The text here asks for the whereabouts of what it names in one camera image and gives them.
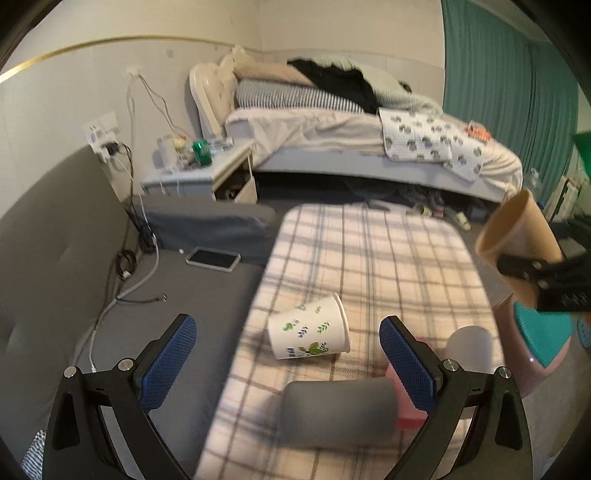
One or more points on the smartphone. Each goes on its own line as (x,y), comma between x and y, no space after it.
(212,259)

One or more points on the pink faceted cup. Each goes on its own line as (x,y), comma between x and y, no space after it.
(409,417)

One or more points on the green slipper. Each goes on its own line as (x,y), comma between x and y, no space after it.
(459,219)

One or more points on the striped pillow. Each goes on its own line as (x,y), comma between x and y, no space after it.
(252,93)

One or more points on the white tufted headboard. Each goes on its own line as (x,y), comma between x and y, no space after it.
(213,90)

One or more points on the white floral paper cup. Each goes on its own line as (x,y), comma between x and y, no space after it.
(313,329)

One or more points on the grey sofa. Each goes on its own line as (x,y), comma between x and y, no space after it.
(87,279)

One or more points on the purple plastic stool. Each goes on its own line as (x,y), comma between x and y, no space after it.
(528,372)

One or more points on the teal curtain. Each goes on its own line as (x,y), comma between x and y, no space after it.
(523,92)

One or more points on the green can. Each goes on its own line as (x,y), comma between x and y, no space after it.
(202,153)

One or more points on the white cylindrical cup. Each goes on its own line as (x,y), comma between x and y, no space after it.
(472,348)

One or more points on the wall power outlet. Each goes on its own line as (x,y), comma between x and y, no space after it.
(100,132)

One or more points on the grey cylindrical cup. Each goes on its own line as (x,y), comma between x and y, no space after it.
(338,414)

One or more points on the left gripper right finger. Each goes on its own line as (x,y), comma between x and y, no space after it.
(497,444)

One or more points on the plaid blanket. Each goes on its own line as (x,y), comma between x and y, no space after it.
(380,264)

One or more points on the teal stool cushion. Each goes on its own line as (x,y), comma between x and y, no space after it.
(545,334)

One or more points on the bed with beige sheets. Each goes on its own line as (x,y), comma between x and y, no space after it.
(337,142)

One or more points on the brown paper cup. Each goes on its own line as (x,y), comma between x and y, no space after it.
(518,228)

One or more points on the floral patterned mat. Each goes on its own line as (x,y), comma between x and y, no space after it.
(422,138)

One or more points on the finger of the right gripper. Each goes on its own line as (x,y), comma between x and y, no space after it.
(517,272)

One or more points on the black clothing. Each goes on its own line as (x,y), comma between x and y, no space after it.
(349,84)

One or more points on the white nightstand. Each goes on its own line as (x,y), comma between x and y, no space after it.
(228,178)

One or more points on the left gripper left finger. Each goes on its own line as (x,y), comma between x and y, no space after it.
(78,444)

